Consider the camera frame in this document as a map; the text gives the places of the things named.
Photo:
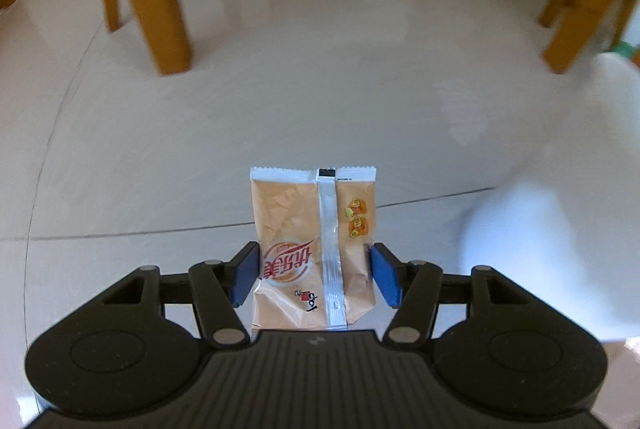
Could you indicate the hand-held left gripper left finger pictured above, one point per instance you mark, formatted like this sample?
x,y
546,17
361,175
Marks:
x,y
245,274

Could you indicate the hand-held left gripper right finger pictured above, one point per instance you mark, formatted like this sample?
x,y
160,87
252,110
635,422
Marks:
x,y
385,276

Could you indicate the beige powder sachet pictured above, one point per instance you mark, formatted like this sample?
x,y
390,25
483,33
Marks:
x,y
300,229

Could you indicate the white plastic bin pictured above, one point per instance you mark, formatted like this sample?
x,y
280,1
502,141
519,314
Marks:
x,y
550,209

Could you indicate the green bottle pack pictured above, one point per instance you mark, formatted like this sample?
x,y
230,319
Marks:
x,y
631,54

